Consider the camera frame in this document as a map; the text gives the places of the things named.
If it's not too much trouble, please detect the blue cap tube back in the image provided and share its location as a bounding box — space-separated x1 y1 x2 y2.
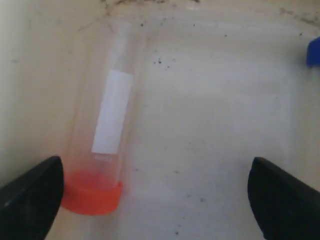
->
306 37 320 67

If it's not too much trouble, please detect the orange cap tube front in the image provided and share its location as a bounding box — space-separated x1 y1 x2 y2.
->
61 20 141 216

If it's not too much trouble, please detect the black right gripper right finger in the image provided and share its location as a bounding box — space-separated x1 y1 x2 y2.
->
247 157 320 240

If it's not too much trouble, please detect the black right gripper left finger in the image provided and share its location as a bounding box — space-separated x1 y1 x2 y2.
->
0 156 64 240

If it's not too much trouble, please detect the cream bin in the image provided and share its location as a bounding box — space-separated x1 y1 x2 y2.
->
0 0 320 240

